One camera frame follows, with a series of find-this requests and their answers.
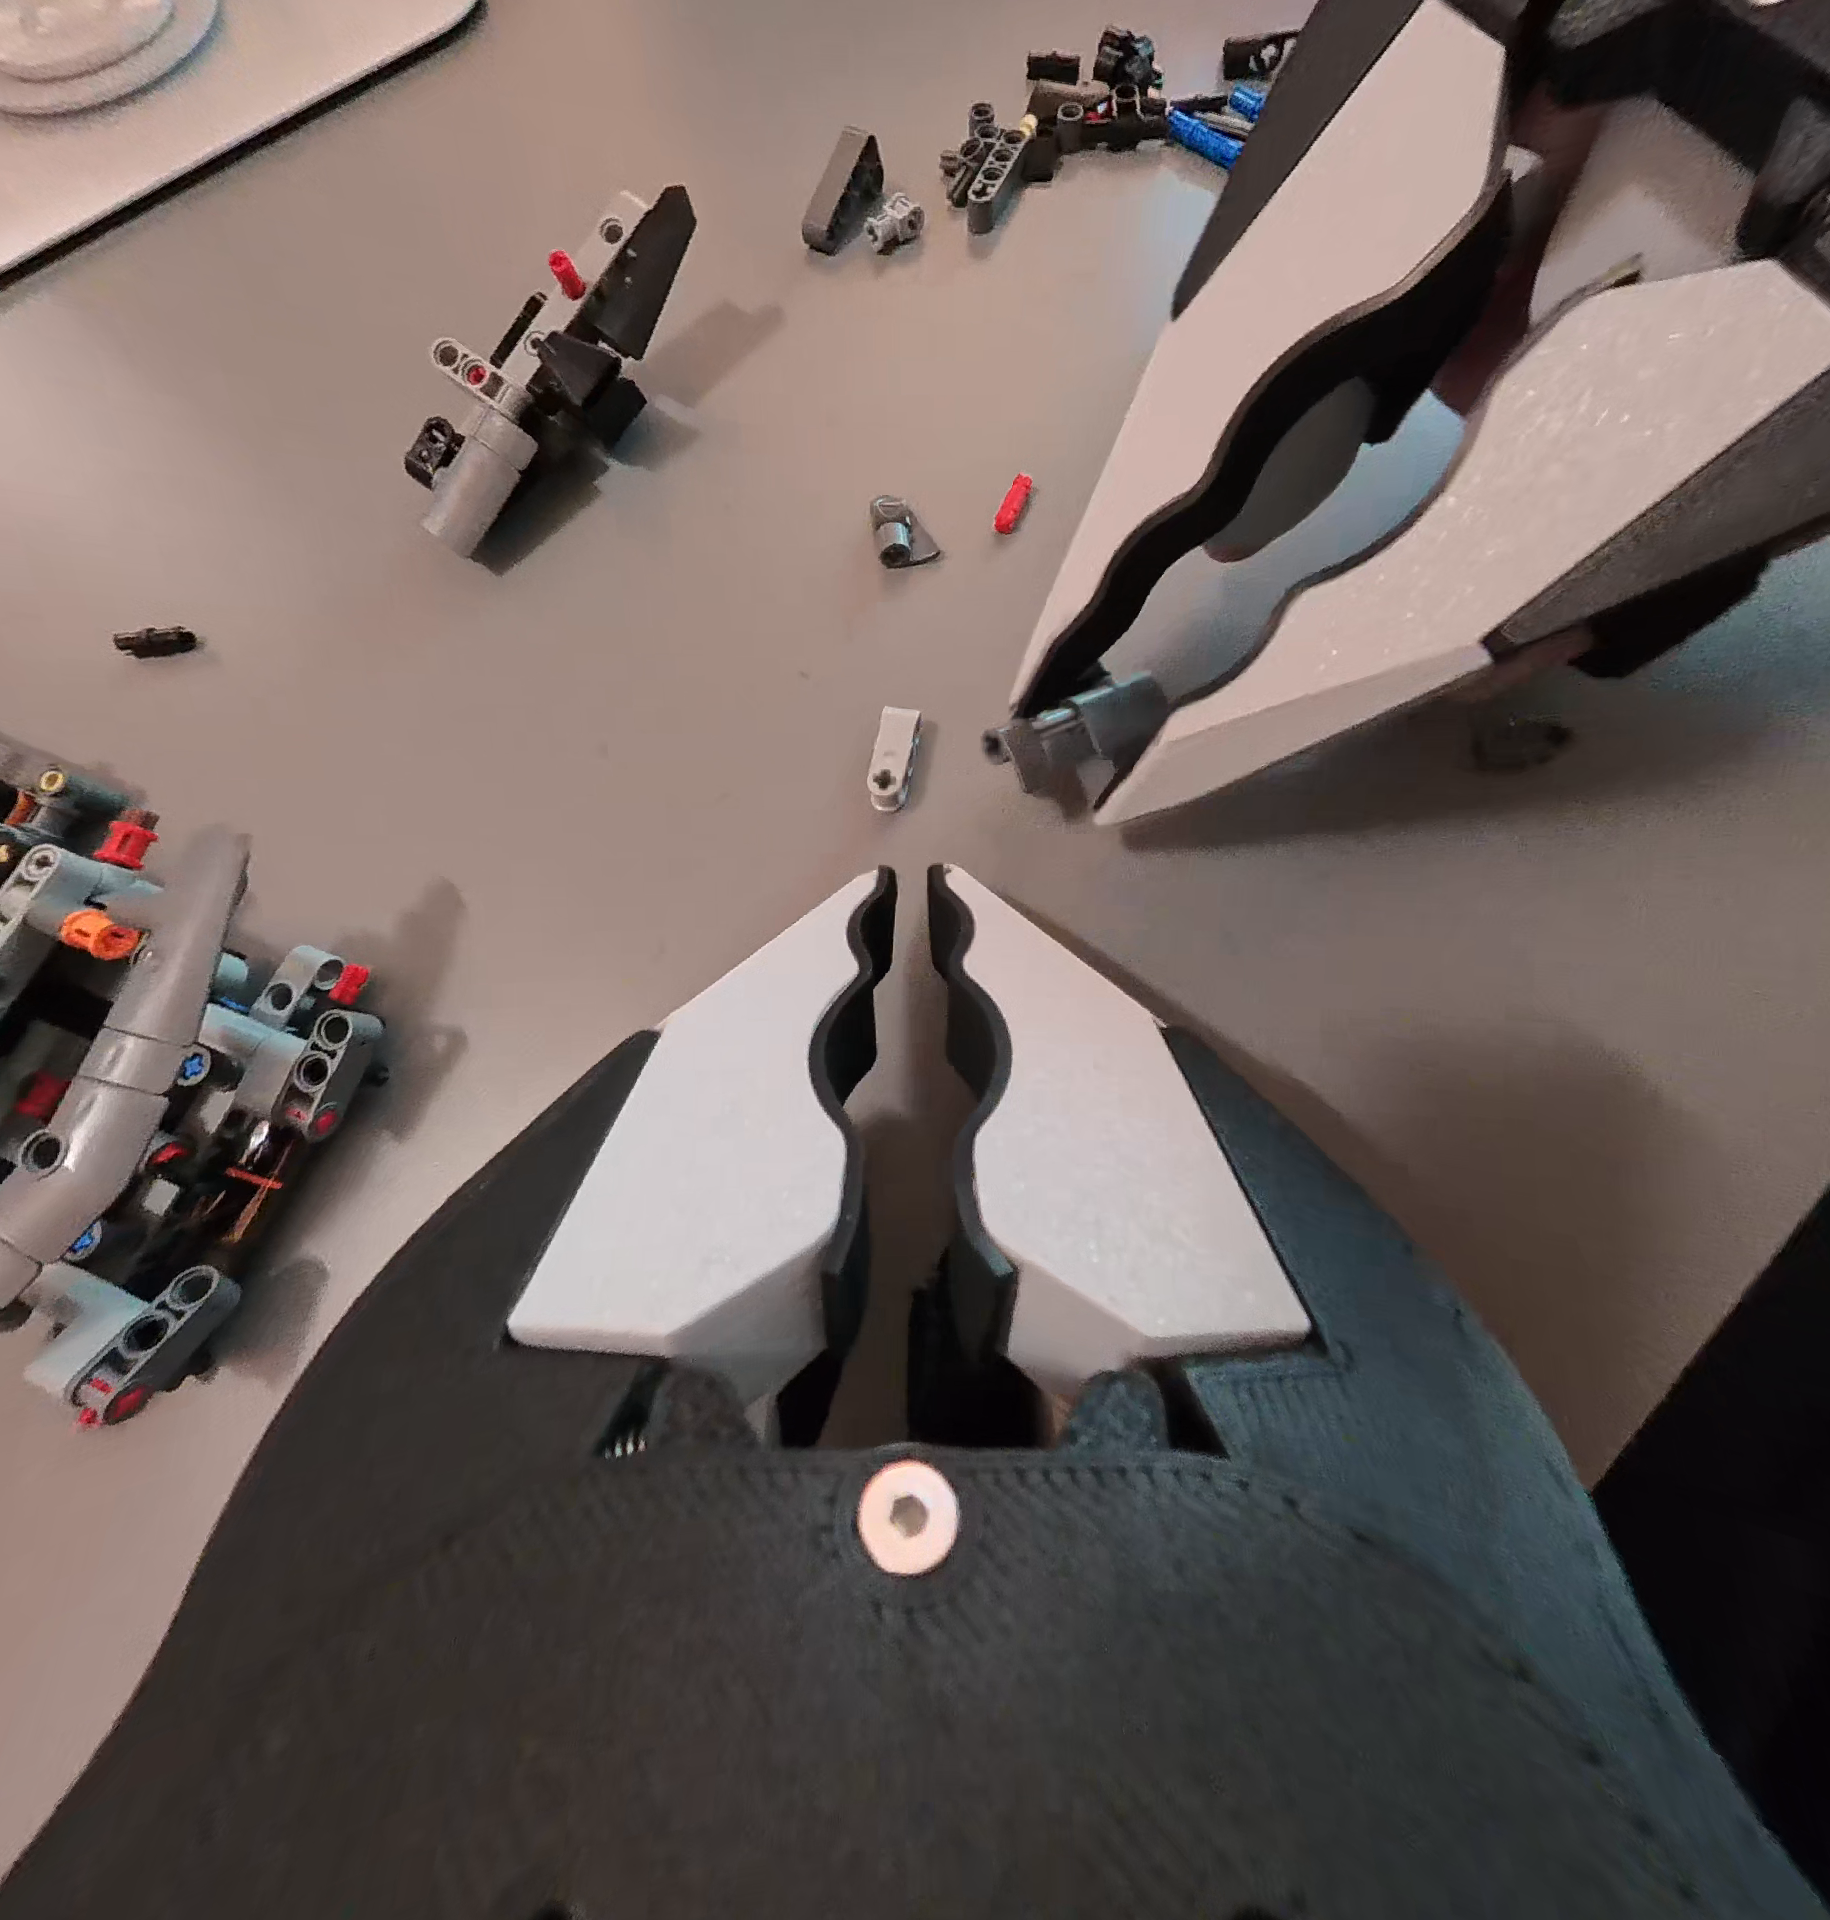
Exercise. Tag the light grey lego beam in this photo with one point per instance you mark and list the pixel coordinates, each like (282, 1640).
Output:
(897, 750)

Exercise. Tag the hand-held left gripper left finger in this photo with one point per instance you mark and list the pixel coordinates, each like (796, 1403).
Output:
(691, 1186)

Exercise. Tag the white stand base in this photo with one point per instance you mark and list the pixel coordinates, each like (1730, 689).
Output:
(255, 91)

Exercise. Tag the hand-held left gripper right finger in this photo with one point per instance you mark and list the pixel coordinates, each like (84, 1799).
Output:
(1141, 1186)

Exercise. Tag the pile of small lego pieces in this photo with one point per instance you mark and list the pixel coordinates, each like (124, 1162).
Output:
(1005, 150)

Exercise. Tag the black grey lego wing assembly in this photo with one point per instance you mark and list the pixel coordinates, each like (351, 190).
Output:
(636, 286)

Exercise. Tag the small light grey lego connector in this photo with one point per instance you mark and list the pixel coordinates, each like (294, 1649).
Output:
(893, 222)

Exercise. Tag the dark grey lego wedge piece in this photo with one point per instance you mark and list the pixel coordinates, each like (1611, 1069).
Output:
(897, 528)

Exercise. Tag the red lego pin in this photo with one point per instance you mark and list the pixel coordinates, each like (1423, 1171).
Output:
(1012, 503)

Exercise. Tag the dark grey lego pin connector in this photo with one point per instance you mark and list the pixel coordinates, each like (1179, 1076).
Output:
(1518, 745)

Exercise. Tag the small black lego pin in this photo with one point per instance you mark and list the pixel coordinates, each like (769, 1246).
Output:
(155, 641)

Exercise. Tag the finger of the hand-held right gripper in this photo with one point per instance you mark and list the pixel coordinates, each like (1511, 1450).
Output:
(1576, 480)
(1305, 271)

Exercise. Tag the lego car chassis model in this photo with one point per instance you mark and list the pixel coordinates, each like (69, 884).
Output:
(135, 1036)

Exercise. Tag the grey axle connector lego assembly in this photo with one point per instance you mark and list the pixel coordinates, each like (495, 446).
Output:
(1111, 720)

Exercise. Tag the person's right hand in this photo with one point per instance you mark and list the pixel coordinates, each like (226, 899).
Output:
(1530, 241)

